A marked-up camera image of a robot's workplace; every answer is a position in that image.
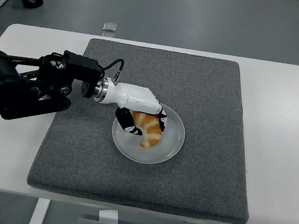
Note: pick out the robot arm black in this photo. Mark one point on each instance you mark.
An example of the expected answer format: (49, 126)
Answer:
(21, 87)

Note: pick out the golden croissant bread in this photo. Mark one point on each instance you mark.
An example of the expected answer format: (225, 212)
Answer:
(150, 132)

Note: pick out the round grey plate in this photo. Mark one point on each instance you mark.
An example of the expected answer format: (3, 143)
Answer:
(170, 141)

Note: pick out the grey felt mat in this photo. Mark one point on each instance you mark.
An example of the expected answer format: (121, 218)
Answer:
(199, 176)

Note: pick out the white table leg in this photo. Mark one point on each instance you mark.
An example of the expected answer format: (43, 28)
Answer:
(39, 212)

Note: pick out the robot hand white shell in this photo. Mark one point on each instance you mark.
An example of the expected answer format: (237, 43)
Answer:
(135, 98)

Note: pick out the small silver floor box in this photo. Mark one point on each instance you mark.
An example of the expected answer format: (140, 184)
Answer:
(110, 27)

